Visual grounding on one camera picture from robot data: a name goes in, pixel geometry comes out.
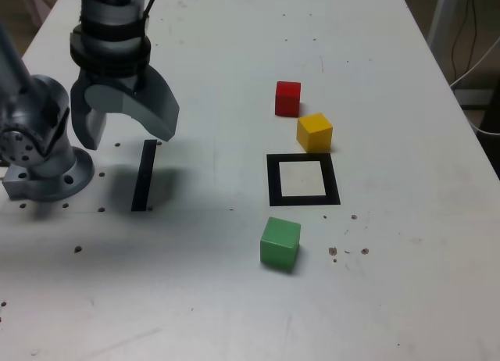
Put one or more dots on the red cube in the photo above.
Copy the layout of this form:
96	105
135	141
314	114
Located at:
287	101

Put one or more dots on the black tape strip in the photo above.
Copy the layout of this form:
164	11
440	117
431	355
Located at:
143	177

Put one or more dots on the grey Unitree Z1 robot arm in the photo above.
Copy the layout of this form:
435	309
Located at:
43	103

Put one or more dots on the grey bar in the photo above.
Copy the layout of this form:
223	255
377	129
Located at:
474	97

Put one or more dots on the white metal frame leg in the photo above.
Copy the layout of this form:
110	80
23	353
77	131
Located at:
439	17

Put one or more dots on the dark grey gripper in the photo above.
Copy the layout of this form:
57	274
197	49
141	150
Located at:
117	83

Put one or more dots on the green cube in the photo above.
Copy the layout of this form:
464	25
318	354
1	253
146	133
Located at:
279	244

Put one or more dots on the black tape square outline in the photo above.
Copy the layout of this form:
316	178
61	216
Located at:
273	181

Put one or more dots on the yellow cube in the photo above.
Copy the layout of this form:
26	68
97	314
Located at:
314	134

